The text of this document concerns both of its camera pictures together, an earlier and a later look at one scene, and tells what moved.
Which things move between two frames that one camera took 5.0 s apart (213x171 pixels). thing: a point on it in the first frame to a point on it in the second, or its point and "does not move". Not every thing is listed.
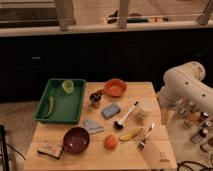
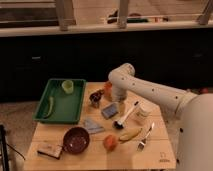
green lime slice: (68, 86) does not move
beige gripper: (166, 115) to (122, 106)
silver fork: (141, 145) does not move
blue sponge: (110, 111) does not move
